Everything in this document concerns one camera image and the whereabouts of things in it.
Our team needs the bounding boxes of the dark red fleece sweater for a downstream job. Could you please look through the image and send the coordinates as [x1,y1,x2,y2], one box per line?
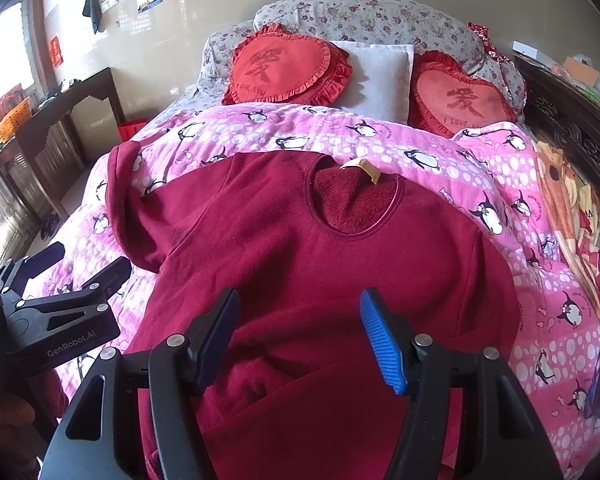
[106,142,520,479]

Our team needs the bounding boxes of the person's left hand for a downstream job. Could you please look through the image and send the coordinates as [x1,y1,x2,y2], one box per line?
[0,393,35,463]

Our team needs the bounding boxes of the pink penguin print quilt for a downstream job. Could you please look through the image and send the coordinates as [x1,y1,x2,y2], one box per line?
[24,102,600,480]

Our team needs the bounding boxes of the dark wooden side desk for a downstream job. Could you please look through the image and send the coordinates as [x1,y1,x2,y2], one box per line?
[0,67,126,224]

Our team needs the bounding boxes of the red box on floor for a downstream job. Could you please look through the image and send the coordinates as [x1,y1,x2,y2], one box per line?
[118,119,148,142]

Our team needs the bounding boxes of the orange plastic basket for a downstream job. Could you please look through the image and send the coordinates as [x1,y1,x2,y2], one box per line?
[0,98,32,142]

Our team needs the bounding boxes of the orange cartoon print blanket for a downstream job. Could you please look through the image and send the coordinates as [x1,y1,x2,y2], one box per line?
[534,141,600,318]

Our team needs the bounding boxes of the left red heart pillow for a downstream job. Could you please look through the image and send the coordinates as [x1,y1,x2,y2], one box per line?
[222,24,353,106]

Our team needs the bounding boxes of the red heart pillow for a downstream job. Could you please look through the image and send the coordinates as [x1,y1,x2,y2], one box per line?
[407,51,516,139]
[222,24,353,106]

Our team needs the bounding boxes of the white square pillow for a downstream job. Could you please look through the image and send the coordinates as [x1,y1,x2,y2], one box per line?
[332,41,415,124]

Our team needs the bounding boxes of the right red heart pillow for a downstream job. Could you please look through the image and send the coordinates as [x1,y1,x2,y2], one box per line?
[407,51,516,139]

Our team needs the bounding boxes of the cluttered items on side table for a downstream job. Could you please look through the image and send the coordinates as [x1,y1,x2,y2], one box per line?
[513,40,600,107]

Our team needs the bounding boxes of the floral print bedding roll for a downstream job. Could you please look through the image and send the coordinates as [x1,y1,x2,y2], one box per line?
[193,0,527,118]

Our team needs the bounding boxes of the red wall sticker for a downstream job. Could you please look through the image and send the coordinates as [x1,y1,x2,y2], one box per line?
[48,36,64,68]

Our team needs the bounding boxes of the dark cloth hanging on wall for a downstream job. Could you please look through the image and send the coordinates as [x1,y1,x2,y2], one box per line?
[82,0,102,35]

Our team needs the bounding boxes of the dark carved wooden bed frame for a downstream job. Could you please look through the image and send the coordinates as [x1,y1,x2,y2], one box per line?
[514,55,600,199]

